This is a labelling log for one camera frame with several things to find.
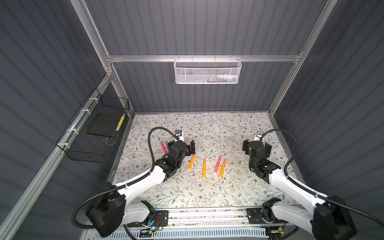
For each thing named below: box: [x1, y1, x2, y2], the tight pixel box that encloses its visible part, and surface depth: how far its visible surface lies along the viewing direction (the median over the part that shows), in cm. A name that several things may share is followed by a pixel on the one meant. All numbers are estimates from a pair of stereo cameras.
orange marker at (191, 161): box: [188, 154, 196, 170], surface depth 95 cm
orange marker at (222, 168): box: [219, 159, 227, 179], surface depth 93 cm
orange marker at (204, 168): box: [202, 158, 207, 179], surface depth 93 cm
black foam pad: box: [86, 113, 124, 138], surface depth 77 cm
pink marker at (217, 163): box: [214, 154, 222, 174], surface depth 93 cm
